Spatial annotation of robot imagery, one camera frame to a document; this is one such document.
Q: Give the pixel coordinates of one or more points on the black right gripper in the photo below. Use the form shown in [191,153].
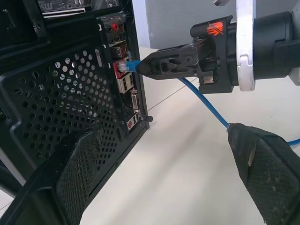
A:
[222,58]

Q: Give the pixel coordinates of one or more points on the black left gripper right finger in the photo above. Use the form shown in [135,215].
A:
[269,168]

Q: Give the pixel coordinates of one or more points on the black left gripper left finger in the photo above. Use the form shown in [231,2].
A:
[70,178]

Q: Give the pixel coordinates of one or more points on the black computer tower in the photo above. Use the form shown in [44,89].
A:
[58,82]

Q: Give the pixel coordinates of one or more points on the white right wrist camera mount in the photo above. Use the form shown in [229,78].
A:
[245,47]

